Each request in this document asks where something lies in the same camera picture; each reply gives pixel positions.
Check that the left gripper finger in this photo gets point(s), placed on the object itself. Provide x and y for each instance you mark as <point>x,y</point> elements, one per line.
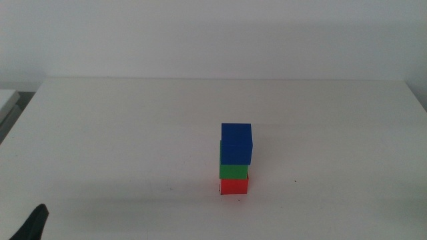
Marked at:
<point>33,225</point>

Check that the red cube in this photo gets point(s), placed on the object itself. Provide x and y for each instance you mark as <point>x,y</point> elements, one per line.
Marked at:
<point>234,186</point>

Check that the green cube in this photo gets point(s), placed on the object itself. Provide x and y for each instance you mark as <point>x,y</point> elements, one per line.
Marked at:
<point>233,171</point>

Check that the blue cube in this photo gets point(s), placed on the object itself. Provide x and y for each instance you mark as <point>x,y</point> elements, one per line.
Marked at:
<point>236,143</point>

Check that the white side table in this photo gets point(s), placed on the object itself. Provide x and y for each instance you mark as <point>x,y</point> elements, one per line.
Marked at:
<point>6,98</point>

